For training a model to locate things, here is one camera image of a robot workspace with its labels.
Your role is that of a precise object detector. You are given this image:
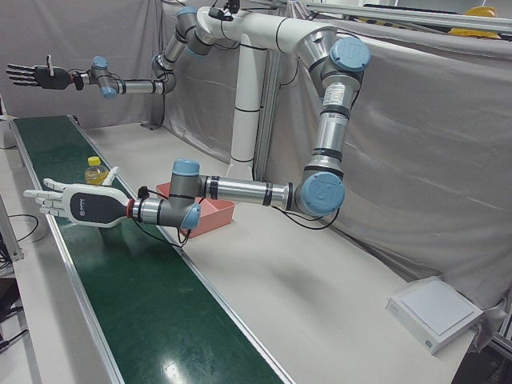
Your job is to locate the aluminium profile leg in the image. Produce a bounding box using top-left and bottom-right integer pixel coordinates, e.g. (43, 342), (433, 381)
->
(0, 190), (24, 264)

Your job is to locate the green conveyor belt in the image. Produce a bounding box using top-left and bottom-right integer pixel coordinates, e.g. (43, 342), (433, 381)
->
(10, 114), (298, 384)

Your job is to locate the aluminium frame post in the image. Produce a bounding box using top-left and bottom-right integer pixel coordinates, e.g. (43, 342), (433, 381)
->
(254, 50), (282, 184)

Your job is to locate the dexterous robot hand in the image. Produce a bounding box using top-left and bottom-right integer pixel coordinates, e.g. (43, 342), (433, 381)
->
(6, 54), (77, 91)
(23, 166), (135, 230)

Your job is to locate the black floor cable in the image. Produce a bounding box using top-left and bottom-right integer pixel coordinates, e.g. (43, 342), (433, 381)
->
(6, 213), (42, 244)

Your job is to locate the flat white box device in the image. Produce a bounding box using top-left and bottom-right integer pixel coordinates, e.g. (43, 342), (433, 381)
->
(384, 275), (484, 355)

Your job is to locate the black head camera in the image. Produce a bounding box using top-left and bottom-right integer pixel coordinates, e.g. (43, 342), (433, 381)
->
(207, 0), (242, 22)

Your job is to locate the aluminium overhead beam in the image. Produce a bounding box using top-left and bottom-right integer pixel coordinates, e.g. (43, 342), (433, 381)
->
(286, 0), (512, 38)

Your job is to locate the grey backdrop curtain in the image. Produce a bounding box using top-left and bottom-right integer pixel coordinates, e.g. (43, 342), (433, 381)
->
(0, 0), (171, 130)

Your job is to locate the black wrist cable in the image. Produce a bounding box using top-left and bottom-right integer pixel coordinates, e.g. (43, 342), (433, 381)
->
(137, 185), (210, 248)

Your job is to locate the orange juice bottle yellow cap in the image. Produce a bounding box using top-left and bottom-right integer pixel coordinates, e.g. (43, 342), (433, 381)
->
(83, 156), (111, 187)

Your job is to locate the pink plastic basket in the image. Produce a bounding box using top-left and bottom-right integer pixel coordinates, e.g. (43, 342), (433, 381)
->
(155, 182), (237, 239)

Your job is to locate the yellow hard hat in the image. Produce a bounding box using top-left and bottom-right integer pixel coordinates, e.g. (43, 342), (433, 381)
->
(463, 5), (499, 19)
(447, 26), (502, 41)

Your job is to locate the grey side curtain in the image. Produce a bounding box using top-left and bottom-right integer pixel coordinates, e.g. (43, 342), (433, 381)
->
(159, 7), (512, 333)

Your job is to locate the white robot torso column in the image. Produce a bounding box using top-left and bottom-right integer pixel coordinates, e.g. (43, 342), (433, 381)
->
(195, 6), (323, 194)

